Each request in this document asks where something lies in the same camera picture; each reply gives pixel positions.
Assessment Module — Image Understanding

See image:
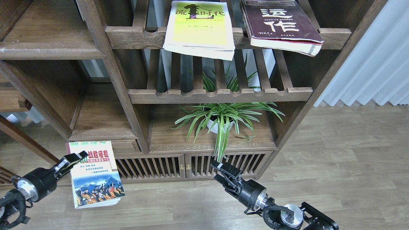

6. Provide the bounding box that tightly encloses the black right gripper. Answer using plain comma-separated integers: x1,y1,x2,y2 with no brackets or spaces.
211,161,268,210

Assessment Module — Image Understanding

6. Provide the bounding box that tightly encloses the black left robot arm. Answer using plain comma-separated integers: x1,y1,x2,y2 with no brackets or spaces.
0,151,88,230

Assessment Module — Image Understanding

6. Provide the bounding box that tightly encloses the green spider plant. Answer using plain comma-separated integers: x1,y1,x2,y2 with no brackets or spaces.
169,54,285,162

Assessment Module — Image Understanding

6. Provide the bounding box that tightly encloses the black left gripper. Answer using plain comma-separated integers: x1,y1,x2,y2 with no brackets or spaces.
13,151,88,202

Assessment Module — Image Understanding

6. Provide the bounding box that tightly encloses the maroon cover thick book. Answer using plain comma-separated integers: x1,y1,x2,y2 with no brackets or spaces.
239,0,323,57

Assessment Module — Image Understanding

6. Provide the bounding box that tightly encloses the colourful 300 paperback book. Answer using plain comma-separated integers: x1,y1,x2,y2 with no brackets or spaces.
66,140,126,209

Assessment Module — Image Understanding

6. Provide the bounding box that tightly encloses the dark wooden bookshelf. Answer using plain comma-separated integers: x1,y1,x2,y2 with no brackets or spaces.
1,0,387,179

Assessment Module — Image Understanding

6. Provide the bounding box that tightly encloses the yellow green cover book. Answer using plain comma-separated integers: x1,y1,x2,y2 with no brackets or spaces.
163,1,235,61

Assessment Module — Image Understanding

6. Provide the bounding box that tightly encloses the wooden furniture frame left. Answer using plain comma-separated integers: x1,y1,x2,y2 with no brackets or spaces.
0,75,72,186

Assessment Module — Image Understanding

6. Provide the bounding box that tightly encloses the white pleated curtain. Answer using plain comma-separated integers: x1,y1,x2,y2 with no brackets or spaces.
314,0,409,107

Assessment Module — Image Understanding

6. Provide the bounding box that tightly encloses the left slatted cabinet door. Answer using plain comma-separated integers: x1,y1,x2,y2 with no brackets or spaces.
115,155,186,183

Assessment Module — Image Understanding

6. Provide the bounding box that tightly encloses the white plant pot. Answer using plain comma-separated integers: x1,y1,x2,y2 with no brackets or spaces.
206,116,234,134

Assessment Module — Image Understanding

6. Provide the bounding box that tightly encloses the small wooden drawer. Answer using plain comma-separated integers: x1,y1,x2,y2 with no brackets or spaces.
111,140,142,159

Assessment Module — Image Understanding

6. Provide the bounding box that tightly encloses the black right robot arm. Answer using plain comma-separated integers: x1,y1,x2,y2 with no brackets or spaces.
211,161,339,230

